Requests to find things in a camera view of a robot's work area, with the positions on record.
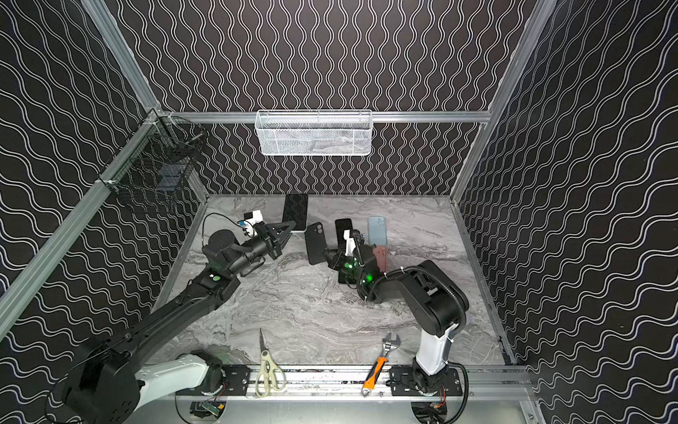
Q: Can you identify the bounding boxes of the pink phone case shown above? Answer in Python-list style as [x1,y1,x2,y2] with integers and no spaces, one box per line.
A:
[373,245,388,273]

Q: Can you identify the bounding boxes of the black phone case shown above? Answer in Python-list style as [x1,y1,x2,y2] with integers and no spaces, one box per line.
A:
[305,222,328,265]

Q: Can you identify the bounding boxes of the light blue phone case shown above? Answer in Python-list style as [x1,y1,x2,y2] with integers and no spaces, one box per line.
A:
[367,216,388,247]

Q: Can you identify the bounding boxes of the black smartphone green case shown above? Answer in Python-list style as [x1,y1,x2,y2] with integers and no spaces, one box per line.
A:
[335,218,353,249]

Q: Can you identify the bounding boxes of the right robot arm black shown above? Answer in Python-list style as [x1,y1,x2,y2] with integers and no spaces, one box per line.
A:
[323,247,470,394]

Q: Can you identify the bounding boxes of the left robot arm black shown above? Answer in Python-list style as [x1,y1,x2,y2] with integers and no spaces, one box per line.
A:
[60,221,296,423]

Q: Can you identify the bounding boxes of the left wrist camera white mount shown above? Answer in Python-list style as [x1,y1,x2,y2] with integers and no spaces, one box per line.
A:
[238,210,263,238]

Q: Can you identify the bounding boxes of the orange handled adjustable wrench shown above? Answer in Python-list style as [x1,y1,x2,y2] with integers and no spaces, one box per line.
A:
[361,333,401,398]

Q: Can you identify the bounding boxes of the white wire mesh basket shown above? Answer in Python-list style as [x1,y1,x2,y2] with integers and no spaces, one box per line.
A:
[254,110,374,157]

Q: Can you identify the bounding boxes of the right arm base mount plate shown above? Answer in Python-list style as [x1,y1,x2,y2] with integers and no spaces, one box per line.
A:
[386,365,464,397]

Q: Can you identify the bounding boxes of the black wire basket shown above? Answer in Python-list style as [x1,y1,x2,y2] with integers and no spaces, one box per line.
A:
[108,116,208,216]

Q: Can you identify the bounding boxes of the beige handled scissors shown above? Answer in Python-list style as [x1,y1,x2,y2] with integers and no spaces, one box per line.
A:
[254,330,287,398]

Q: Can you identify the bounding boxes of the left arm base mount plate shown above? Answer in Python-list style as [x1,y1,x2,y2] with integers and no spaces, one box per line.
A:
[199,365,251,397]

